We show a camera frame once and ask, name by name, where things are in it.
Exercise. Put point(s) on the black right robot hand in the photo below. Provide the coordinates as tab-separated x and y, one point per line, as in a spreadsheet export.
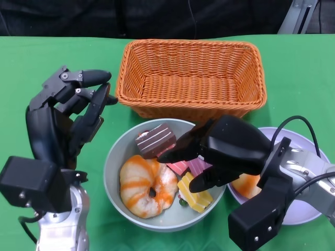
235	149

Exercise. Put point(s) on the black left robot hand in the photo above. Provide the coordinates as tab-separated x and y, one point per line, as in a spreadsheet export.
44	130

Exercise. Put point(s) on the orange striped bread roll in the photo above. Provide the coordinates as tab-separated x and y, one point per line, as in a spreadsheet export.
246	185

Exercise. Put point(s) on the pale green bowl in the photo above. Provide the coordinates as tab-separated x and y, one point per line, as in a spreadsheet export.
123	141

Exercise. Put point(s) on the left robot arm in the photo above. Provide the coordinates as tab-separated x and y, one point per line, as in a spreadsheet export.
65	227

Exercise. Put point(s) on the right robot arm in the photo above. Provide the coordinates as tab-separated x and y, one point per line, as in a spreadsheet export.
308	170

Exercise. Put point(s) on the pink cake slice with cherry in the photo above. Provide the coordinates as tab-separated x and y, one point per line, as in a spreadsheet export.
196	164

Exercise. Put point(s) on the salmon striped cake slice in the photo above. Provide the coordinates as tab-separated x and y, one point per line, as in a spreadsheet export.
179	167

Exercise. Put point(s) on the yellow cake slice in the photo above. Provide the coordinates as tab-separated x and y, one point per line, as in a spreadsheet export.
199	201

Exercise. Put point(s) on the orange wicker basket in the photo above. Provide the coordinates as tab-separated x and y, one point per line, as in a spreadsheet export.
191	86

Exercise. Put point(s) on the brown chocolate cake slice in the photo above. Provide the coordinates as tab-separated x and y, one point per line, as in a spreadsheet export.
155	141

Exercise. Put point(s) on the white round plate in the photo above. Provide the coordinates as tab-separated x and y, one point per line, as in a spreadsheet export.
301	209

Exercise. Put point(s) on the green tablecloth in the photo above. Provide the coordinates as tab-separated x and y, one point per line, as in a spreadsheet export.
65	57

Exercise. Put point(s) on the black backdrop cloth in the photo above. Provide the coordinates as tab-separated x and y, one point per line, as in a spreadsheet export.
104	18

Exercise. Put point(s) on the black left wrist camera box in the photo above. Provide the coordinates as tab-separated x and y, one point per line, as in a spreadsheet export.
28	183

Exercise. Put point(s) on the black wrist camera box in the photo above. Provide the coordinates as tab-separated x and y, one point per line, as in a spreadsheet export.
261	217
28	183

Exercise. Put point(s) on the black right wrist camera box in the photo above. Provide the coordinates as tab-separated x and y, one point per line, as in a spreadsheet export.
261	217

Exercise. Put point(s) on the grey metal frame stand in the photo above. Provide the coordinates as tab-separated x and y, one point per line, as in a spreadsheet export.
291	21

